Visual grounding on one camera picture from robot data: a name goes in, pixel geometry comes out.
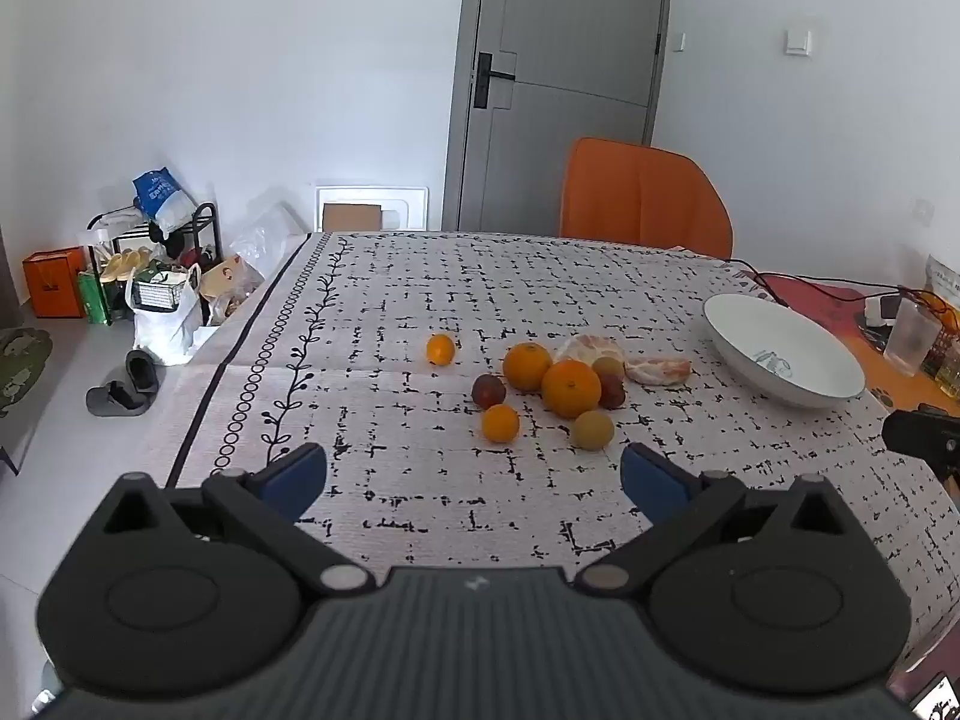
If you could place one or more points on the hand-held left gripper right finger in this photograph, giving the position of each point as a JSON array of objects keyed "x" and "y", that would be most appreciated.
[{"x": 652, "y": 480}]

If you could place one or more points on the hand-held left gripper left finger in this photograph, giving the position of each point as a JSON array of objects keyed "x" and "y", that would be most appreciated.
[{"x": 296, "y": 476}]

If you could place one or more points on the yellow-green passion fruit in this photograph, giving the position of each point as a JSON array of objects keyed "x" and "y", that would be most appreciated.
[
  {"x": 593, "y": 429},
  {"x": 609, "y": 366}
]

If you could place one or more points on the dark brown passion fruit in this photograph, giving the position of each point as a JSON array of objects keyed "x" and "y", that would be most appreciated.
[{"x": 613, "y": 391}]

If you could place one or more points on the large orange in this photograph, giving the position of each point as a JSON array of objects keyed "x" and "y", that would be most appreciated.
[
  {"x": 527, "y": 366},
  {"x": 571, "y": 388}
]

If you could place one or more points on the white ceramic bowl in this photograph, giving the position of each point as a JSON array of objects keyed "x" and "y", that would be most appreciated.
[{"x": 780, "y": 360}]

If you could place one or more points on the red passion fruit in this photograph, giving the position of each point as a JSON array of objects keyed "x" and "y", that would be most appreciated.
[{"x": 488, "y": 390}]

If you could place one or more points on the clear plastic cup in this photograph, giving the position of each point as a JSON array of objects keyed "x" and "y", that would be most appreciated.
[{"x": 910, "y": 337}]

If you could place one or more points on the peeled citrus piece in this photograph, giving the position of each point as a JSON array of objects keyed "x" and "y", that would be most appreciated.
[
  {"x": 658, "y": 371},
  {"x": 590, "y": 351}
]

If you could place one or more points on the white charger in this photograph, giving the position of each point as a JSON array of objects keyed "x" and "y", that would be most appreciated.
[{"x": 877, "y": 309}]

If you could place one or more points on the grey printed pouch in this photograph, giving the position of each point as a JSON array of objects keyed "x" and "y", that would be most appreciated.
[{"x": 943, "y": 281}]

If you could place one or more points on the small orange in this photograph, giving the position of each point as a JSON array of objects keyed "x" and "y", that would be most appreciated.
[
  {"x": 500, "y": 423},
  {"x": 441, "y": 349}
]

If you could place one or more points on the red and orange desk mat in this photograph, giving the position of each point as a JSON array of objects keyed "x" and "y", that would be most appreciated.
[{"x": 817, "y": 307}]

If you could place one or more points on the dark grey slipper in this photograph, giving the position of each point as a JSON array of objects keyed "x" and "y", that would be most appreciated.
[
  {"x": 112, "y": 399},
  {"x": 141, "y": 371}
]

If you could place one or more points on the white tote bag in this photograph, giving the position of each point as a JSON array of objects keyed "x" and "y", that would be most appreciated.
[{"x": 161, "y": 334}]

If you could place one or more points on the paper bag with red label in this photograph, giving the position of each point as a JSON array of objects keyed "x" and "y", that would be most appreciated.
[{"x": 225, "y": 281}]

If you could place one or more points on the black patterned white tablecloth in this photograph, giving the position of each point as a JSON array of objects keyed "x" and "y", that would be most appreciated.
[{"x": 420, "y": 300}]

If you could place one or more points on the clear plastic bag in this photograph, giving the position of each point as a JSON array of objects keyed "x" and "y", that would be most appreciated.
[{"x": 266, "y": 240}]

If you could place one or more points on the black metal rack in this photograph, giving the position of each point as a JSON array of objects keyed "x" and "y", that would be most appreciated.
[{"x": 210, "y": 232}]

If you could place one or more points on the brown cardboard sheet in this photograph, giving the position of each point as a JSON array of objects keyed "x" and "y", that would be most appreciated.
[{"x": 351, "y": 216}]

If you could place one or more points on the green box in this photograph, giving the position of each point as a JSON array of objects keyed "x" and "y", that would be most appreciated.
[{"x": 94, "y": 298}]

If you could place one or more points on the pair of yellow slippers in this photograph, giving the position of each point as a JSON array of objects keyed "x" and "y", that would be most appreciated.
[{"x": 124, "y": 264}]

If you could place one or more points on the orange chair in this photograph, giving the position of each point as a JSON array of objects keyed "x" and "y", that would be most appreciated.
[{"x": 637, "y": 195}]

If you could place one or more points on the white framed board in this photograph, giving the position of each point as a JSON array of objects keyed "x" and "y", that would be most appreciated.
[{"x": 405, "y": 199}]

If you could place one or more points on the green floor mat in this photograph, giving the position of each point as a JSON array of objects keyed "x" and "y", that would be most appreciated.
[{"x": 19, "y": 367}]

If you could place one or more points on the blue plastic bag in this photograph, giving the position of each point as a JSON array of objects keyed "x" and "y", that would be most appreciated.
[{"x": 161, "y": 199}]

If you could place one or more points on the orange box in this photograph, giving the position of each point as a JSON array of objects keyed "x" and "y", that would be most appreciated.
[{"x": 52, "y": 283}]

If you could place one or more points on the grey door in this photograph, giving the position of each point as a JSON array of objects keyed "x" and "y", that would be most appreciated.
[{"x": 570, "y": 30}]

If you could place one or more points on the white light switch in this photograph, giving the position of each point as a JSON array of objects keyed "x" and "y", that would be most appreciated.
[{"x": 799, "y": 43}]

